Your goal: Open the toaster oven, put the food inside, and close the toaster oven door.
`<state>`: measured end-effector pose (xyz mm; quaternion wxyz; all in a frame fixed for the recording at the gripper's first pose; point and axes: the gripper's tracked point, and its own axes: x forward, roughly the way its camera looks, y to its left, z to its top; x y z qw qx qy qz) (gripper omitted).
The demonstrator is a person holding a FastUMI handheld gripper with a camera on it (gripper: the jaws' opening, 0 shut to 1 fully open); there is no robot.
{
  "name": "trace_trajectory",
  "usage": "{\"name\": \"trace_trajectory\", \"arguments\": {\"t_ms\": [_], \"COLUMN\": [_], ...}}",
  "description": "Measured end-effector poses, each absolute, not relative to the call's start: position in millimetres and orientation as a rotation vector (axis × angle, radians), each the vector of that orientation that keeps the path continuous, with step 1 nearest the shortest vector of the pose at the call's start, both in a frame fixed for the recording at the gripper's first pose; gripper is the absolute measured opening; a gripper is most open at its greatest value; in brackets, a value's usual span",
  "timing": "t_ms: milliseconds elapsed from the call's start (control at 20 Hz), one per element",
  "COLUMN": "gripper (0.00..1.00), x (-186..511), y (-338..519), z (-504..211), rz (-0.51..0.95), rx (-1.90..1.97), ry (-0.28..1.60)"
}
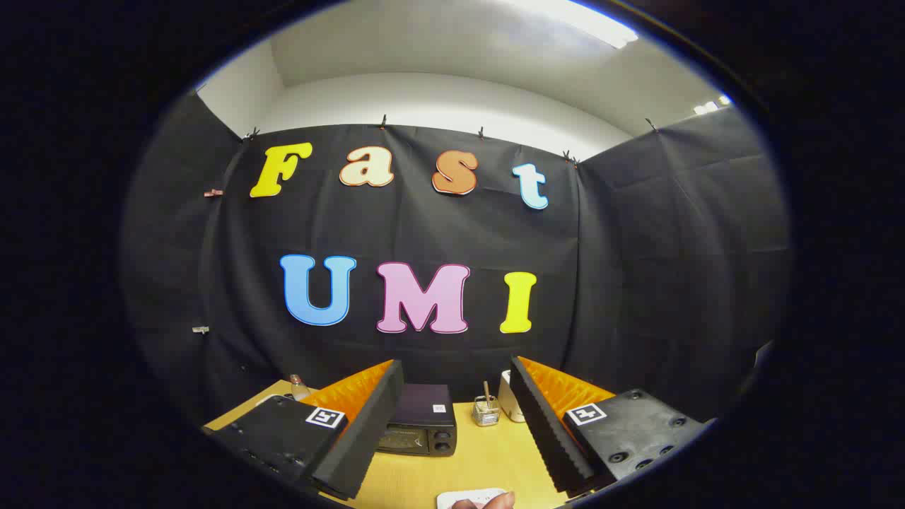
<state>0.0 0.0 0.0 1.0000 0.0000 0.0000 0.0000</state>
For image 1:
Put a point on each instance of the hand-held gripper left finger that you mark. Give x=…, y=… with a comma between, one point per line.
x=368, y=424

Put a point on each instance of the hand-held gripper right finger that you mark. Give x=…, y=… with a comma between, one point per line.
x=541, y=424

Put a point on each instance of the black toaster oven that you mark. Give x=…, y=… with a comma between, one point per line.
x=424, y=410

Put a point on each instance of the white square plate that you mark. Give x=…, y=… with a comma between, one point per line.
x=445, y=498

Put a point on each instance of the white pop-up toaster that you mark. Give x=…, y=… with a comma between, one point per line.
x=509, y=399

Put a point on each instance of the clear plastic bottle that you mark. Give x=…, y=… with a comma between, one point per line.
x=299, y=389

